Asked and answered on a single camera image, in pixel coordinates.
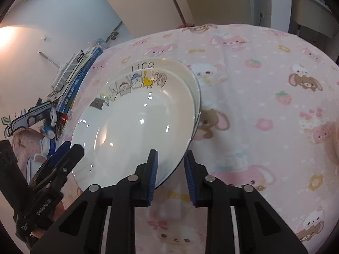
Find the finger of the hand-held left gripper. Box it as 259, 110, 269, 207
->
48, 141, 71, 164
29, 144, 85, 189

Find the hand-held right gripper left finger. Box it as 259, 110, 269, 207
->
31, 149, 159, 254

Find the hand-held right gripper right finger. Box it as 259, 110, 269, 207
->
184, 150, 309, 254

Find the white plate cartoon print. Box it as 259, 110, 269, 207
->
70, 67, 196, 191

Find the white plate black lettering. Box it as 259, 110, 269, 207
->
106, 59, 199, 149
151, 57, 203, 191

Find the small white blue jar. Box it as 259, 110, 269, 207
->
40, 138, 58, 157

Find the white mug blue rim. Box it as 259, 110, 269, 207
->
26, 153, 51, 184

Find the pink dotted bag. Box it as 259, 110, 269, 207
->
12, 127, 53, 164

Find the stack of books and boxes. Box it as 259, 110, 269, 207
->
57, 46, 104, 115

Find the thin white rod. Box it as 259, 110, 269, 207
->
39, 51, 60, 68

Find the pink printed tablecloth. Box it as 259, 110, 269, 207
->
0, 23, 339, 254

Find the beige refrigerator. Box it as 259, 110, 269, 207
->
164, 0, 251, 28

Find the beige vanity cabinet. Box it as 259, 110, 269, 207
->
291, 0, 337, 39

